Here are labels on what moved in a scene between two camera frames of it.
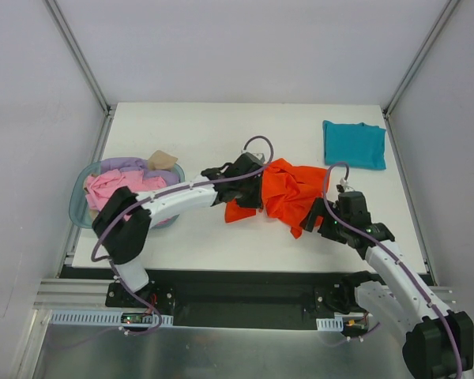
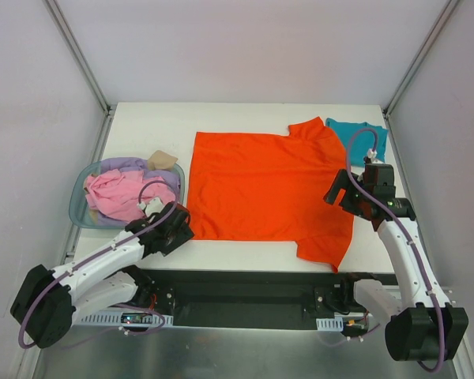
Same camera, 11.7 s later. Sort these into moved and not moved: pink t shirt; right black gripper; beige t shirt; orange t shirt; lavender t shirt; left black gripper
Moved: left black gripper; right black gripper; orange t shirt
Not moved: pink t shirt; beige t shirt; lavender t shirt
